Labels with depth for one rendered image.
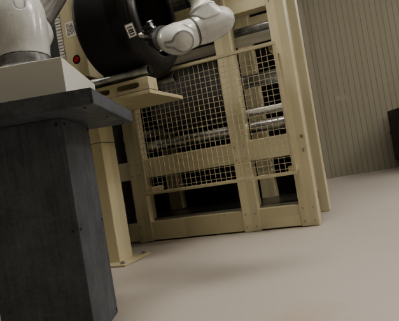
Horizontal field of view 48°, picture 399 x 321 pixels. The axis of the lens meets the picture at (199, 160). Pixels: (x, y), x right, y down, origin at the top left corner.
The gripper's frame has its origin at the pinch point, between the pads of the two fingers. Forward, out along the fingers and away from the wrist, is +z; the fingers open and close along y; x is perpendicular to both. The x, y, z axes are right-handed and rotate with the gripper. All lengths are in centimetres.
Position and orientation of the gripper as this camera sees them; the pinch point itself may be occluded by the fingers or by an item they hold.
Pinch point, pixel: (144, 34)
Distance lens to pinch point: 194.8
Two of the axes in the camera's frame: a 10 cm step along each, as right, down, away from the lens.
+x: 8.4, -4.7, 2.7
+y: 3.3, 8.3, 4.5
